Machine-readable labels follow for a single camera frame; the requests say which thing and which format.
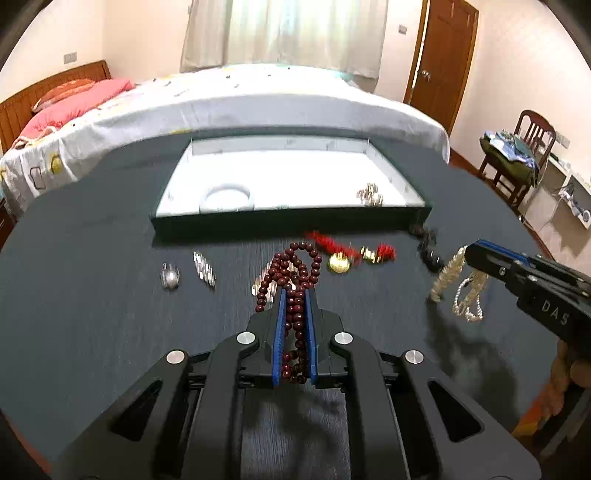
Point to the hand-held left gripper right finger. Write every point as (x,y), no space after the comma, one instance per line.
(312,339)

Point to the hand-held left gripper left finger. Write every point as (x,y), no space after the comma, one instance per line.
(278,339)

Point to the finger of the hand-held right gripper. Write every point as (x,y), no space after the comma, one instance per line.
(501,250)
(489,267)

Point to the white tray with dark rim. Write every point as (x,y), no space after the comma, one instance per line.
(286,184)

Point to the person's right hand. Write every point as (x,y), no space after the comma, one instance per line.
(575,364)

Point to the white desk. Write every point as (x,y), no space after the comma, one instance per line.
(549,198)

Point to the red tassel gold pendant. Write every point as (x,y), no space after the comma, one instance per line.
(339,264)

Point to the pile of clothes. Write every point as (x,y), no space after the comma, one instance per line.
(508,154)

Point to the silver crystal brooch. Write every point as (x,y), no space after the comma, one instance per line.
(204,270)

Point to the red tassel gold clip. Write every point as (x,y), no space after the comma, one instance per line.
(385,251)

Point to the silver ball ornament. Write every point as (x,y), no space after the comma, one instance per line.
(170,278)

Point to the wooden chair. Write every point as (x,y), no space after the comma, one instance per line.
(535,129)

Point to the silver earrings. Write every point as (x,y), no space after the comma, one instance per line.
(370,194)

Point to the white bangle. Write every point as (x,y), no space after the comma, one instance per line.
(207,201)

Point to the brown wooden door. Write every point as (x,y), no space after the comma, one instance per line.
(445,60)

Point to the bed with white sheet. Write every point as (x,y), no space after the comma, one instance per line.
(277,99)

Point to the wooden nightstand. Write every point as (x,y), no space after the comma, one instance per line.
(5,221)

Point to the white curtain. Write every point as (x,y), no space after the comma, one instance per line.
(286,32)

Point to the pink pillow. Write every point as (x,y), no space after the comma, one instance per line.
(78,104)

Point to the orange pillow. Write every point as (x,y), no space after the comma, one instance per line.
(60,94)

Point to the wooden headboard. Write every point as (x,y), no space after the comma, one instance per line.
(27,104)

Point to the wall socket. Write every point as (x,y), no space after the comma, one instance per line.
(69,57)

